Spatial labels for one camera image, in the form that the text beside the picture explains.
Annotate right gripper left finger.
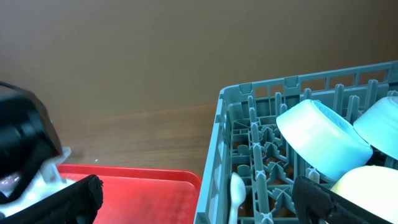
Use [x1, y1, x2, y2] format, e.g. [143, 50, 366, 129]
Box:
[1, 175, 103, 224]

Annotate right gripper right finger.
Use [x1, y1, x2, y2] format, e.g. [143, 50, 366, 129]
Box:
[292, 176, 391, 224]

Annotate yellow plastic cup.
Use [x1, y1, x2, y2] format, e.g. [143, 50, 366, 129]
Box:
[331, 166, 397, 223]

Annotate light blue bowl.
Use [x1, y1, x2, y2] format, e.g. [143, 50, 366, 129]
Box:
[276, 100, 373, 181]

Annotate white plastic spoon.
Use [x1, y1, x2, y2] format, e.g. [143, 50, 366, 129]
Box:
[228, 172, 246, 224]

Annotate mint green bowl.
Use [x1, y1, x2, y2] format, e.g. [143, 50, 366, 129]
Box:
[353, 96, 398, 160]

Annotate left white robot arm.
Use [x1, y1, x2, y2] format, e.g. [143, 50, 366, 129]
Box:
[1, 82, 74, 218]

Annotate grey dishwasher rack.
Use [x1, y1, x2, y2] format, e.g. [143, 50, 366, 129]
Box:
[194, 61, 397, 224]

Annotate red serving tray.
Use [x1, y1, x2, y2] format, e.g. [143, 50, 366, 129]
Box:
[58, 164, 201, 224]

